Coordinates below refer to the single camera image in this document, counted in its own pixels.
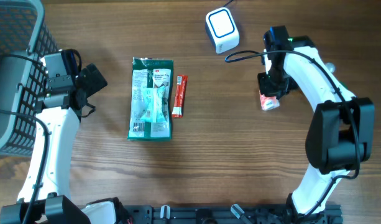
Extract small red white carton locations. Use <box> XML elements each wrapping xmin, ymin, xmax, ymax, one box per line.
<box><xmin>259</xmin><ymin>93</ymin><xmax>280</xmax><ymax>111</ymax></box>

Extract yellow dish soap bottle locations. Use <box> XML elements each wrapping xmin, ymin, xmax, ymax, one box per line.
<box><xmin>325</xmin><ymin>62</ymin><xmax>336</xmax><ymax>73</ymax></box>

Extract green lid white jar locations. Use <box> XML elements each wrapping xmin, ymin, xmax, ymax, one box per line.
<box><xmin>340</xmin><ymin>82</ymin><xmax>348</xmax><ymax>90</ymax></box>

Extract green foil packet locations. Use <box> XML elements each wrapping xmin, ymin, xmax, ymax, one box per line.
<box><xmin>127</xmin><ymin>58</ymin><xmax>173</xmax><ymax>141</ymax></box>

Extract light green tissue pack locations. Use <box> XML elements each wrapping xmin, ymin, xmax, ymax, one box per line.
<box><xmin>141</xmin><ymin>86</ymin><xmax>166</xmax><ymax>123</ymax></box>

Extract red white snack packet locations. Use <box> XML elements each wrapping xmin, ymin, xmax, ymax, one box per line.
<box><xmin>172</xmin><ymin>75</ymin><xmax>188</xmax><ymax>118</ymax></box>

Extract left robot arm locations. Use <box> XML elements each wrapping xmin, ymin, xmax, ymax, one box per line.
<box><xmin>0</xmin><ymin>49</ymin><xmax>130</xmax><ymax>223</ymax></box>

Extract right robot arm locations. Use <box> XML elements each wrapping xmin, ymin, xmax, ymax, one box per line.
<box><xmin>258</xmin><ymin>26</ymin><xmax>375</xmax><ymax>222</ymax></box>

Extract white barcode scanner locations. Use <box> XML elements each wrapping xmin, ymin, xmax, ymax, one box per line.
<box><xmin>205</xmin><ymin>7</ymin><xmax>240</xmax><ymax>54</ymax></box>

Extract grey plastic mesh basket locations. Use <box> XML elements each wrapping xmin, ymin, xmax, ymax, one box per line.
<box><xmin>0</xmin><ymin>0</ymin><xmax>58</xmax><ymax>156</ymax></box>

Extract black left camera cable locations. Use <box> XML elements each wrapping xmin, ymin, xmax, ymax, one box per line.
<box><xmin>0</xmin><ymin>53</ymin><xmax>51</xmax><ymax>224</ymax></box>

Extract black camera cable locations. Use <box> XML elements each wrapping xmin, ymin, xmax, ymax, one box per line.
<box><xmin>224</xmin><ymin>50</ymin><xmax>362</xmax><ymax>218</ymax></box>
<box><xmin>0</xmin><ymin>53</ymin><xmax>51</xmax><ymax>224</ymax></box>

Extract black right camera cable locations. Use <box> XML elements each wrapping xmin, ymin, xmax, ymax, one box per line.
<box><xmin>224</xmin><ymin>50</ymin><xmax>362</xmax><ymax>218</ymax></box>

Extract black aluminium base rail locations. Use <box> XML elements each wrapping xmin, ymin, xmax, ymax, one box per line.
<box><xmin>115</xmin><ymin>203</ymin><xmax>343</xmax><ymax>224</ymax></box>

